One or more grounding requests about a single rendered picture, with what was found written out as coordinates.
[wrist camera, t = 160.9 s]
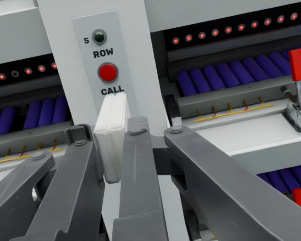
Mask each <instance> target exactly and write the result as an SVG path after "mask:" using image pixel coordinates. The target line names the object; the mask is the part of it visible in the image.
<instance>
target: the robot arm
mask: <svg viewBox="0 0 301 241"><path fill-rule="evenodd" d="M64 134H65V137H66V140H67V144H68V147H67V150H66V152H65V153H64V155H61V156H59V157H55V158H54V157H53V153H52V152H50V151H43V152H42V151H39V152H36V153H34V154H33V155H31V156H29V157H28V158H26V159H25V160H24V161H23V162H22V163H20V164H19V165H18V166H17V167H16V168H15V169H13V170H12V171H11V172H10V173H9V174H8V175H6V176H5V177H4V178H3V179H2V180H1V181H0V241H97V240H98V233H99V226H100V219H101V212H102V206H103V198H104V192H105V182H104V178H103V175H104V177H105V180H106V183H108V184H114V183H119V180H121V188H120V204H119V218H117V219H114V221H113V230H112V241H169V238H168V232H167V226H166V221H165V215H164V210H163V204H162V198H161V191H160V184H159V179H158V175H171V179H172V182H173V183H174V184H175V186H176V187H177V188H178V190H179V191H180V192H181V194H182V195H183V196H184V197H185V199H186V200H187V201H188V203H189V204H190V205H191V206H192V208H193V209H194V210H195V212H196V213H197V214H198V216H199V217H200V218H201V219H202V221H203V222H204V223H205V225H206V226H207V227H208V228H209V230H210V231H211V232H212V233H213V235H214V236H215V237H216V239H217V240H218V241H301V206H299V205H298V204H296V203H295V202H294V201H292V200H291V199H289V198H288V197H286V196H285V195H284V194H282V193H281V192H279V191H278V190H277V189H275V188H274V187H273V186H271V185H270V184H268V183H267V182H266V181H264V180H263V179H261V178H260V177H258V176H257V175H256V174H254V173H253V172H251V171H250V170H248V169H247V168H246V167H244V166H243V165H242V164H240V163H239V162H238V161H236V160H235V159H233V158H232V157H230V156H229V155H228V154H226V153H225V152H223V151H222V150H220V149H219V148H218V147H216V146H215V145H213V144H212V143H211V142H209V141H208V140H207V139H205V138H204V137H202V136H201V135H199V134H198V133H197V132H195V131H194V130H192V129H191V128H190V127H188V126H183V125H175V126H172V127H169V128H167V129H166V130H164V132H163V134H164V136H154V135H152V134H150V129H149V124H148V119H147V117H145V116H138V117H133V118H131V115H130V111H129V105H128V100H127V95H126V93H124V92H122V93H117V95H114V94H111V95H106V97H105V98H104V101H103V104H102V108H101V111H100V114H99V117H98V120H97V123H96V125H93V126H90V125H89V124H86V123H83V124H77V125H74V126H71V127H69V128H67V129H65V130H64ZM33 188H34V190H35V193H36V195H37V199H36V200H35V201H34V199H33V196H32V190H33Z"/></svg>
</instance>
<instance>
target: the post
mask: <svg viewBox="0 0 301 241"><path fill-rule="evenodd" d="M37 4H38V7H39V10H40V13H41V17H42V20H43V23H44V27H45V30H46V33H47V36H48V40H49V43H50V46H51V50H52V53H53V56H54V60H55V63H56V66H57V69H58V73H59V76H60V79H61V82H62V85H63V89H64V92H65V96H66V99H67V102H68V106H69V109H70V112H71V115H72V118H73V121H74V125H77V124H83V123H86V124H89V125H90V126H93V125H96V123H97V120H98V117H99V115H98V112H97V108H96V104H95V100H94V97H93V93H92V89H91V86H90V82H89V79H88V75H87V71H86V67H85V63H84V60H83V56H82V52H81V49H80V45H79V41H78V38H77V34H76V31H75V26H74V23H73V19H75V18H79V17H84V16H89V15H94V14H98V13H103V12H108V11H114V10H115V11H116V14H117V18H118V24H119V28H120V33H121V38H122V42H123V46H124V51H125V55H126V60H127V64H128V68H129V74H130V79H131V83H132V87H133V92H134V97H135V101H136V105H137V110H138V114H139V116H145V117H147V119H148V124H149V129H150V134H152V135H154V136H164V134H163V132H164V130H166V129H167V123H166V118H165V113H164V108H163V102H162V97H161V90H160V85H159V80H158V74H157V69H156V64H155V59H154V53H153V48H152V43H151V36H150V31H149V26H148V20H147V15H146V10H145V5H144V0H37ZM103 178H104V182H105V192H104V198H103V206H102V212H101V214H102V217H103V220H104V223H105V226H106V229H107V233H108V237H109V240H110V241H112V230H113V221H114V219H117V218H119V204H120V193H119V191H120V188H121V180H119V183H114V184H108V183H106V180H105V177H104V175H103ZM158 179H159V184H160V191H161V198H162V204H163V210H164V215H165V221H166V226H167V232H168V238H169V241H188V237H187V231H186V226H185V221H184V216H183V209H182V204H181V198H180V193H179V190H178V188H177V187H176V186H175V184H174V183H173V182H172V179H171V175H158Z"/></svg>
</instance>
